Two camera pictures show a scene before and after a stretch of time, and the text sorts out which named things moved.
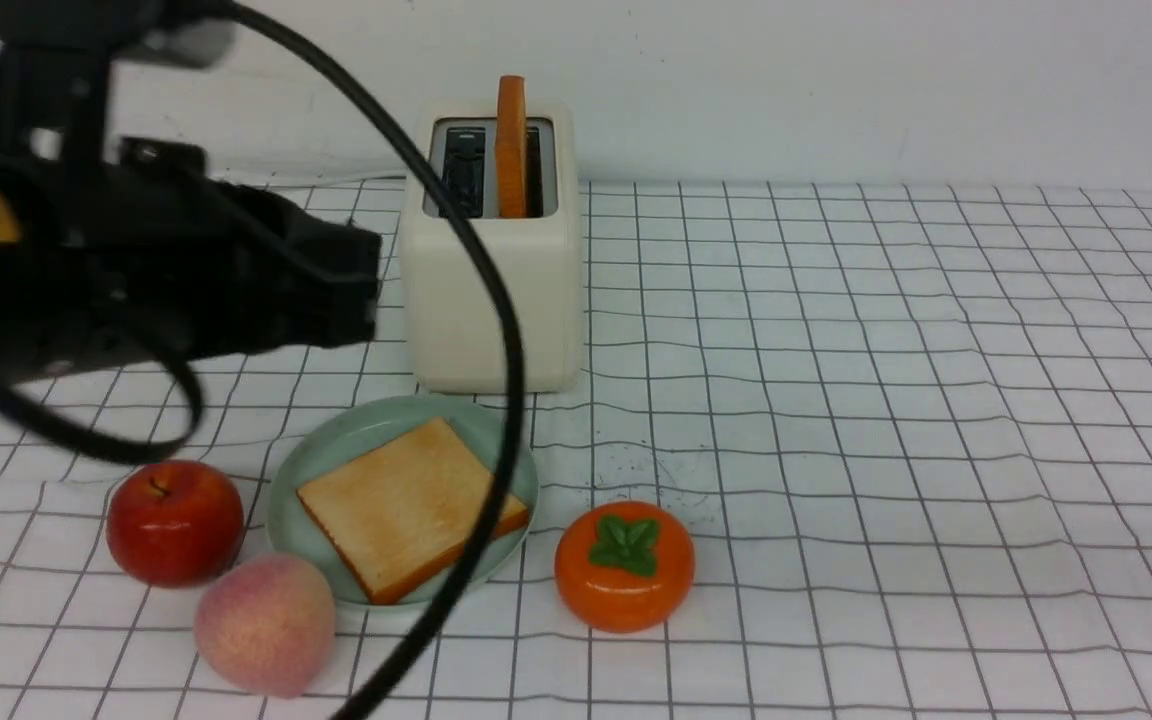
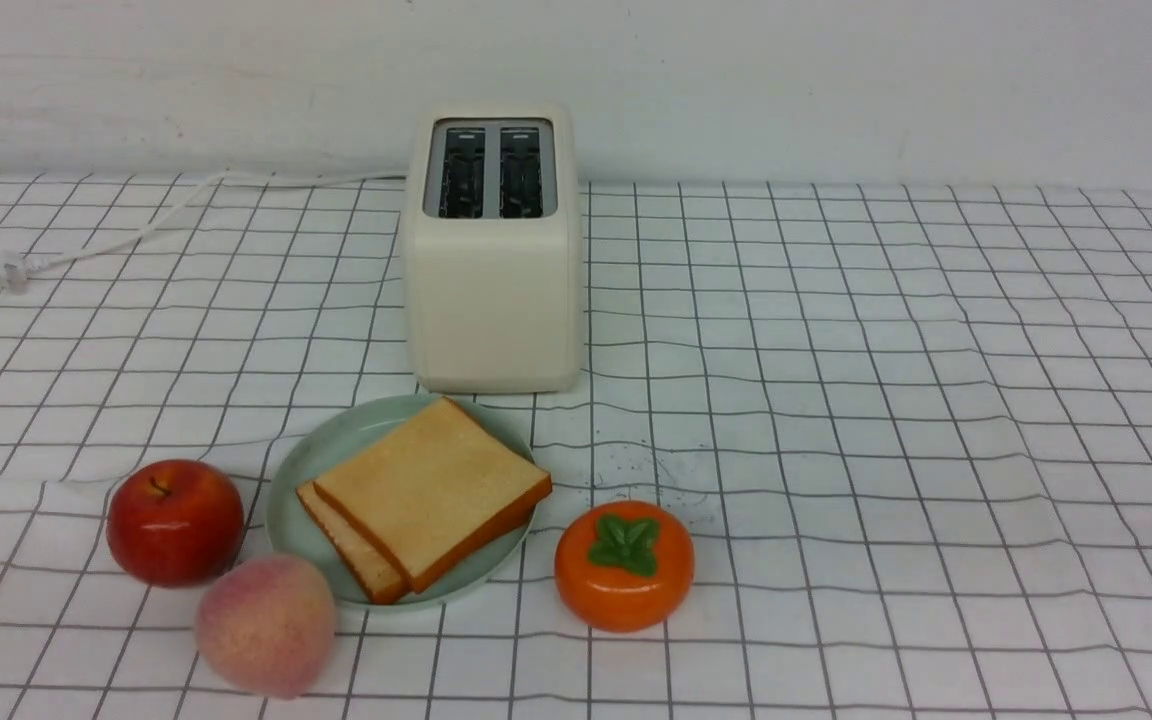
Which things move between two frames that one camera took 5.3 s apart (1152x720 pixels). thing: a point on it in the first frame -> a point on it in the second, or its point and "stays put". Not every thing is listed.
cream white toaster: [455, 339] stays put
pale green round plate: [312, 554] stays put
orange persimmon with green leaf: [623, 567] stays put
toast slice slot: [511, 146] -> [436, 488]
